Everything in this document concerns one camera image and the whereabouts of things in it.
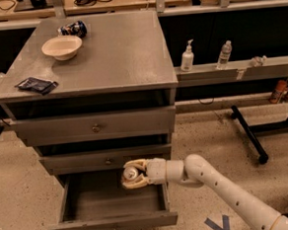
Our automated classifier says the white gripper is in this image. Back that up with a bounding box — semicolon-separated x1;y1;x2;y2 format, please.
121;158;167;190

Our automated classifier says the orange soda can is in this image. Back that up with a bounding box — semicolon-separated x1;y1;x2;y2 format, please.
122;166;139;182

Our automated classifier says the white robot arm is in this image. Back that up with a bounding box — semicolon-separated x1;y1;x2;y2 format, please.
121;154;288;230

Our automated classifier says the grey middle drawer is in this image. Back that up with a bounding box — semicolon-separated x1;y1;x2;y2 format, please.
39;144;172;176

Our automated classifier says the grey top drawer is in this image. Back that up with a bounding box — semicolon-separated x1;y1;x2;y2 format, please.
11;106;176;147

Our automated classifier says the grey open bottom drawer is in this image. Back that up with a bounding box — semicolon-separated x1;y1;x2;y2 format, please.
49;169;178;230

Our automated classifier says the grey drawer cabinet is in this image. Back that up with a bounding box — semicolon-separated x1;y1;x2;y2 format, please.
0;7;189;230

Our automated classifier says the blue crushed snack can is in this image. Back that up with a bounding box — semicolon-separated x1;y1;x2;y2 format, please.
57;21;88;38

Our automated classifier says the black metal stand leg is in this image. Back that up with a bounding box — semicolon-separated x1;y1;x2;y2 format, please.
231;106;268;164

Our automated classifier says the white pump lotion bottle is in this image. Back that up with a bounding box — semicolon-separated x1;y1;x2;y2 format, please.
180;39;194;72

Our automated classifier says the black chip bag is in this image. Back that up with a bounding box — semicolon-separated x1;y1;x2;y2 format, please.
16;77;59;95

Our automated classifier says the cream ceramic bowl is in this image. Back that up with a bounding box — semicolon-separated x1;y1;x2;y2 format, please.
41;35;83;60

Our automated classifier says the clear water bottle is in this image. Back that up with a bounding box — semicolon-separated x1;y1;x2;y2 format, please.
217;40;232;70

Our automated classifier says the crumpled clear plastic wrapper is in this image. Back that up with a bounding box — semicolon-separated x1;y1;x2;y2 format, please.
250;55;267;67

